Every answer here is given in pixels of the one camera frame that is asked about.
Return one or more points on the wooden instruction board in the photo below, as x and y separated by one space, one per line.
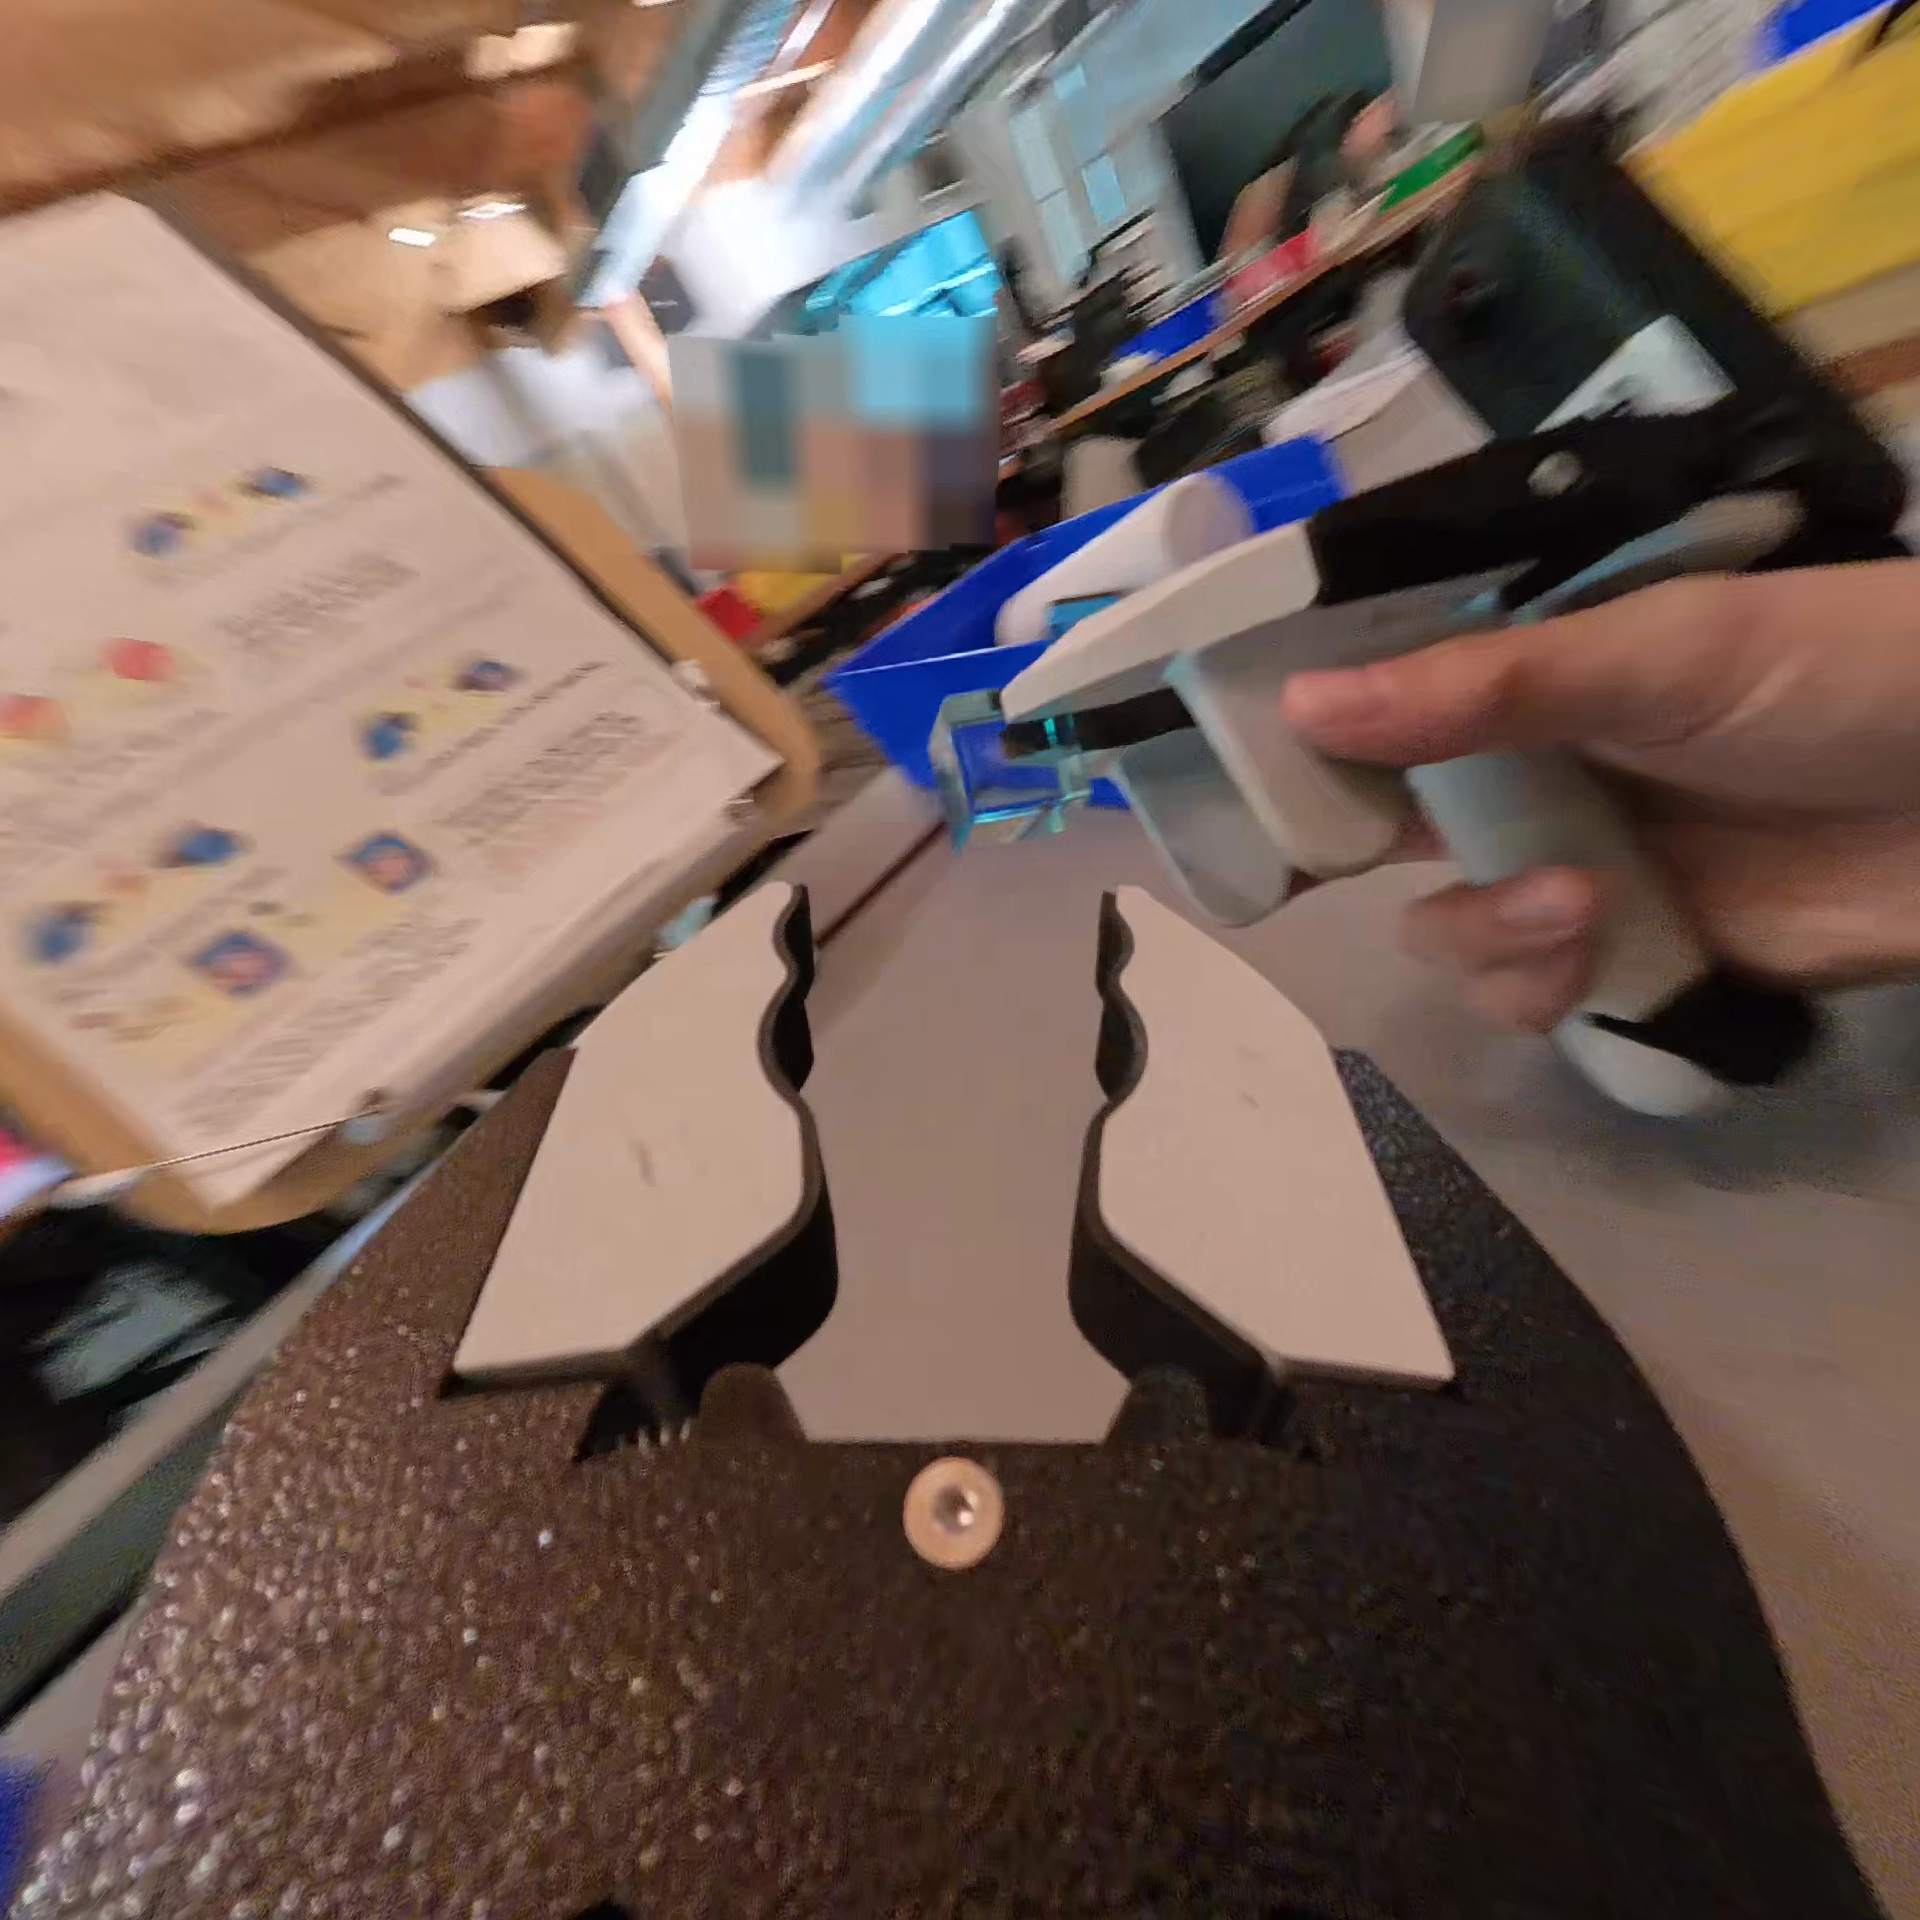
645 599

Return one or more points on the yellow plastic bin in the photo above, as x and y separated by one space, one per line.
1799 166

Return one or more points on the white foam cylinder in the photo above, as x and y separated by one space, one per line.
1184 517

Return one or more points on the printed instruction sheet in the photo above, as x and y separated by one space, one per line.
300 750

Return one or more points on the clear teal cube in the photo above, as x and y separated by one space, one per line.
984 781

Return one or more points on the person's right hand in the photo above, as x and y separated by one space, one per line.
1724 706

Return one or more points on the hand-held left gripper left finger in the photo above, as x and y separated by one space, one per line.
645 1156

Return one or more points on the small blue plastic bin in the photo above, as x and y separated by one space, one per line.
1822 23

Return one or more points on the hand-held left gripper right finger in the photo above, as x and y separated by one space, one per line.
1245 1186

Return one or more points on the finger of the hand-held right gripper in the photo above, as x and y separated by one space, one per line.
1200 839
1172 599

